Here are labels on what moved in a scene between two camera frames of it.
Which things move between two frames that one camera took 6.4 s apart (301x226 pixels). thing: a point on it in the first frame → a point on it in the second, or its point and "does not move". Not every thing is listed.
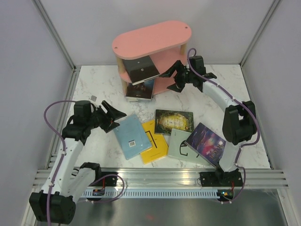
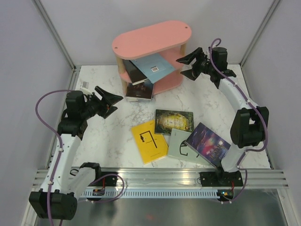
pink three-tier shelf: [166, 44] does not move
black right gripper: [178, 86] → [193, 74]
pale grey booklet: [178, 148] does not move
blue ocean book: [137, 99] does not move
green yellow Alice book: [165, 120] does not move
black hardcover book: [140, 69] does not move
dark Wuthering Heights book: [143, 91] does not move
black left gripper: [113, 115] → [109, 99]
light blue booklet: [131, 137] → [154, 67]
